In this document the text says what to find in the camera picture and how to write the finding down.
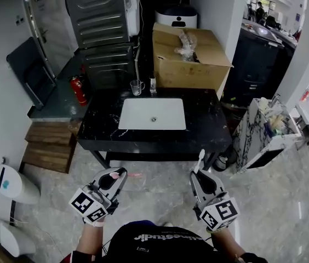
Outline person's black shirt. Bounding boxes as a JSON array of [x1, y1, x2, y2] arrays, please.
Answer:
[[58, 220, 269, 263]]

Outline wooden steps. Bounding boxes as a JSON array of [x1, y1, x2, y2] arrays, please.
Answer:
[[19, 121, 82, 174]]

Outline black cabinet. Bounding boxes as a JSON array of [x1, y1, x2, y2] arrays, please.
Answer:
[[222, 22, 297, 108]]

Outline white sink basin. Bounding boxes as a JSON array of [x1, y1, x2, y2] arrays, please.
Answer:
[[118, 98, 187, 131]]

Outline grey metal appliance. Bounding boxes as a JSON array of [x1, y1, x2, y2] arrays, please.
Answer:
[[62, 0, 132, 49]]

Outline pink toothbrush item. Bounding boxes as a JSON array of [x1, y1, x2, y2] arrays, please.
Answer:
[[110, 172, 145, 179]]

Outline white appliance with dark lid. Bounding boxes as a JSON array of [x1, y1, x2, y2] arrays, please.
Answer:
[[154, 4, 199, 29]]

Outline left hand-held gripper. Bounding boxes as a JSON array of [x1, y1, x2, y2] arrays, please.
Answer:
[[68, 167, 129, 226]]

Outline brown cardboard box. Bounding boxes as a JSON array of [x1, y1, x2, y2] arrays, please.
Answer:
[[152, 22, 234, 90]]

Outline clear glass cup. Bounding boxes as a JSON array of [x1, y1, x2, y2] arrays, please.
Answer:
[[129, 79, 146, 96]]

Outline person's right forearm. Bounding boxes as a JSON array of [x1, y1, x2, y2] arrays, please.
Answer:
[[205, 225, 245, 261]]

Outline dark kettle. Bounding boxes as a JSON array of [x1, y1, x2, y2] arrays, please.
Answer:
[[213, 148, 239, 173]]

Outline white water heater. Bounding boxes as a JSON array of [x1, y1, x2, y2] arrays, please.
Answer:
[[126, 0, 141, 37]]

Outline white hose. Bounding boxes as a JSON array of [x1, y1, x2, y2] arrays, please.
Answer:
[[133, 36, 142, 79]]

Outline white marble patterned cabinet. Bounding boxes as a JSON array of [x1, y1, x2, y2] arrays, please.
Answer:
[[235, 96, 305, 174]]

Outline person's left forearm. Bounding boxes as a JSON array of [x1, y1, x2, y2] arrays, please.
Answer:
[[78, 220, 106, 259]]

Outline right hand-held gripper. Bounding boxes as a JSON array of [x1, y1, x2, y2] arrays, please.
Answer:
[[189, 169, 241, 233]]

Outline black marble sink counter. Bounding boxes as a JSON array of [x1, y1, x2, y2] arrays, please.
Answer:
[[77, 87, 233, 153]]

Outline dark metal appliance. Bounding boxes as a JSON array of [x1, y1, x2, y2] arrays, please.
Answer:
[[82, 43, 139, 90]]

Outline white door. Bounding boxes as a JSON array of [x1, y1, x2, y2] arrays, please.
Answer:
[[20, 0, 79, 78]]

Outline red fire extinguisher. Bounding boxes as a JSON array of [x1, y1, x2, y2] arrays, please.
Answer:
[[69, 75, 88, 106]]

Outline white plastic device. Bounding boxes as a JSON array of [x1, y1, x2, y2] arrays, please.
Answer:
[[0, 214, 38, 259]]

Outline white toothbrush item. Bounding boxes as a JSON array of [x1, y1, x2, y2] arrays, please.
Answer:
[[193, 148, 206, 175]]

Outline white trash bin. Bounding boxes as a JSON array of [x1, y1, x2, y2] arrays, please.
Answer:
[[0, 164, 41, 205]]

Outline clear plastic wrap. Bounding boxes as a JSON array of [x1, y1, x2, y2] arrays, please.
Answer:
[[174, 28, 199, 63]]

